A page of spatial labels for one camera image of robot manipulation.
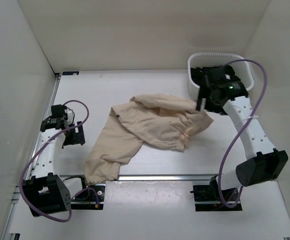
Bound beige trousers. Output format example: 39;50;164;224
84;93;213;185

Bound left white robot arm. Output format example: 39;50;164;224
21;117;90;217

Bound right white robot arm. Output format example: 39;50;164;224
191;65;289;200

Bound black trousers in basket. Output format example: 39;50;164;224
190;67;211;87

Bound white plastic basket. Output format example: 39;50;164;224
187;52;254;101

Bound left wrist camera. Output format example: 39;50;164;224
51;104;75;120

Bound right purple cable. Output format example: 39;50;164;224
218;58;269;209

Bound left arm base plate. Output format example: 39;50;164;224
71;183;105;211

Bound aluminium frame rail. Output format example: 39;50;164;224
59;174;218;182

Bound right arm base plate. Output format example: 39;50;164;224
190;185;243;212

